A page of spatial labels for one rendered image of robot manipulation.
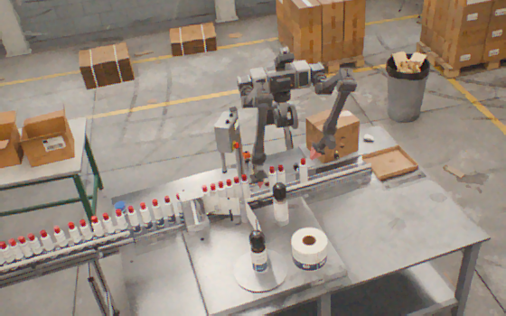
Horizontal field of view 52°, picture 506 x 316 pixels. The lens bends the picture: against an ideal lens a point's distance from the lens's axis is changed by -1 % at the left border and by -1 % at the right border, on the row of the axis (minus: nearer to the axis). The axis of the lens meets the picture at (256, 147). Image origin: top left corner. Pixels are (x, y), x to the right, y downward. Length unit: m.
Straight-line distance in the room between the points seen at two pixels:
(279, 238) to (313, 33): 3.67
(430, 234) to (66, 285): 2.79
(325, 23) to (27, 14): 4.45
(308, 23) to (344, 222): 3.46
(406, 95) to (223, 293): 3.30
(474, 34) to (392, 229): 3.64
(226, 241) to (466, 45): 4.19
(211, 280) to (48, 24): 6.19
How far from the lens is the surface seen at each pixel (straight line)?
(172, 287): 3.10
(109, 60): 7.00
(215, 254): 3.15
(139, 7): 8.36
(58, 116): 4.52
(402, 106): 5.64
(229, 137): 3.11
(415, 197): 3.56
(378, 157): 3.85
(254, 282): 2.96
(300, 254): 2.92
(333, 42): 6.55
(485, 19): 6.50
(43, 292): 4.55
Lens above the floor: 3.17
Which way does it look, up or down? 36 degrees down
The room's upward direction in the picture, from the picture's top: 6 degrees counter-clockwise
